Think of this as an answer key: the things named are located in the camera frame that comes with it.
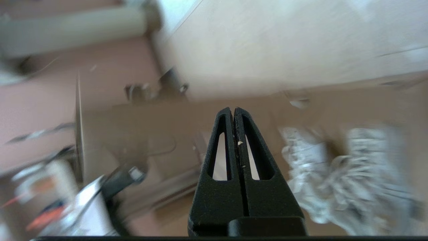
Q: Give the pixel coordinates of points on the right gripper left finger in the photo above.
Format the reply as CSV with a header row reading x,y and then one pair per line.
x,y
217,201

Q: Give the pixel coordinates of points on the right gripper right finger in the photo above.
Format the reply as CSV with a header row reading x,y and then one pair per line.
x,y
267,201

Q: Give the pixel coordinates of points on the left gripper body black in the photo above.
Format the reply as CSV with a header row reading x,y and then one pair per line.
x,y
117,182

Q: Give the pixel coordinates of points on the brown cardboard shoe box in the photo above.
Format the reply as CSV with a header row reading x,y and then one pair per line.
x,y
150,134

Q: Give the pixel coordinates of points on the white mesh sneaker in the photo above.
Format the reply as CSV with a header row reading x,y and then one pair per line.
x,y
367,180

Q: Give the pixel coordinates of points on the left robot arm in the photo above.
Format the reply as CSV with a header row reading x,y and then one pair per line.
x,y
90,211

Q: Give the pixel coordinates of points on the white plastic jug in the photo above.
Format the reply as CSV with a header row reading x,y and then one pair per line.
x,y
50,180

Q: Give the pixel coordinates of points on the orange bottle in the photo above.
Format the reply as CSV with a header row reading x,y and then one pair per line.
x,y
46,217

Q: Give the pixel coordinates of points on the wooden shelf cabinet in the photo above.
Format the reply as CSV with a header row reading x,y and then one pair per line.
x,y
20,187

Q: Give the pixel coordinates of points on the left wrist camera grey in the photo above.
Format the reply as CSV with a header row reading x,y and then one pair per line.
x,y
137,174

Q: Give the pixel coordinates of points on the white ribbed duct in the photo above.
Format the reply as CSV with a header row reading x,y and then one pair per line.
x,y
73,30

